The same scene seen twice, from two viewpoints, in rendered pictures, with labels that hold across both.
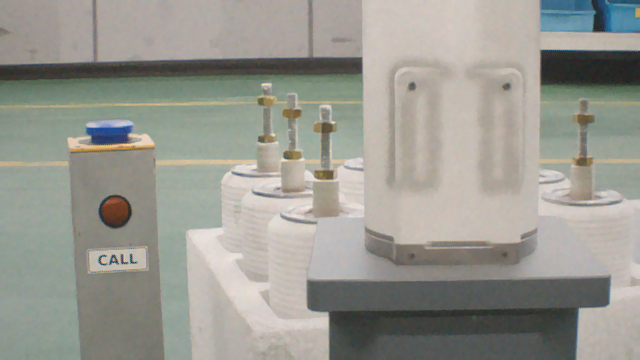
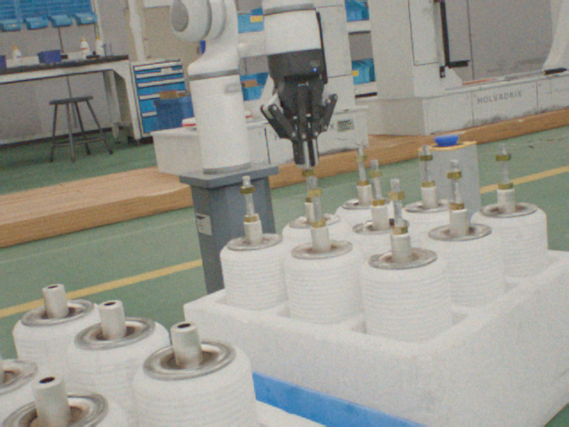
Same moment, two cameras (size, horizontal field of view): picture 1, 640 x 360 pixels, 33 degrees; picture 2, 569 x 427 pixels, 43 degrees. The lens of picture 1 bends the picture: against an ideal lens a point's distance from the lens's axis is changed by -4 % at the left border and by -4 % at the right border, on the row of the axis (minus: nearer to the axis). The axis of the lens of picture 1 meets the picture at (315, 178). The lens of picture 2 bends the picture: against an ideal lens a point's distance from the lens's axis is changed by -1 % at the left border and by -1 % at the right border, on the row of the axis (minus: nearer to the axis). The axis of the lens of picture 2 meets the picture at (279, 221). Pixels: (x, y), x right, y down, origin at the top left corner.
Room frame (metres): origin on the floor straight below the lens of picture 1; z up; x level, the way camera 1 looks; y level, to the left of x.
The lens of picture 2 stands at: (1.79, -0.67, 0.47)
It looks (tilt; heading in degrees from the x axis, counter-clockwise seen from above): 12 degrees down; 150
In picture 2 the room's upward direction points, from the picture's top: 8 degrees counter-clockwise
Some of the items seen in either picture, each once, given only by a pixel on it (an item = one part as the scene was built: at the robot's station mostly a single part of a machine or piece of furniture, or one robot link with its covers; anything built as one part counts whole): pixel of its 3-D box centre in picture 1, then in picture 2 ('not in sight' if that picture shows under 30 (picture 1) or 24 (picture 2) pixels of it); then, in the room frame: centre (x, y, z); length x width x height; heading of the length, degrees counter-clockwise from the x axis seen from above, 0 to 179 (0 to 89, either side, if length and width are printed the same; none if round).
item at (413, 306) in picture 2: not in sight; (410, 337); (1.19, -0.18, 0.16); 0.10 x 0.10 x 0.18
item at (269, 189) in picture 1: (293, 190); (430, 206); (1.02, 0.02, 0.25); 0.08 x 0.08 x 0.01
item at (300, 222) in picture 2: not in sight; (315, 221); (0.93, -0.12, 0.25); 0.08 x 0.08 x 0.01
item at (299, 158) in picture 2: not in sight; (293, 147); (0.93, -0.14, 0.36); 0.03 x 0.01 x 0.05; 99
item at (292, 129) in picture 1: (292, 135); (427, 172); (1.02, 0.02, 0.30); 0.01 x 0.01 x 0.08; 30
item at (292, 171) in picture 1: (292, 176); (429, 197); (1.02, 0.02, 0.26); 0.02 x 0.02 x 0.03
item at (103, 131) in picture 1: (109, 134); (446, 141); (0.90, 0.17, 0.32); 0.04 x 0.04 x 0.02
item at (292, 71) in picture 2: not in sight; (297, 81); (0.93, -0.12, 0.45); 0.08 x 0.08 x 0.09
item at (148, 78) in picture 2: not in sight; (153, 100); (-4.41, 1.76, 0.34); 0.59 x 0.47 x 0.69; 178
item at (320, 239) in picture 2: not in sight; (320, 239); (1.08, -0.21, 0.26); 0.02 x 0.02 x 0.03
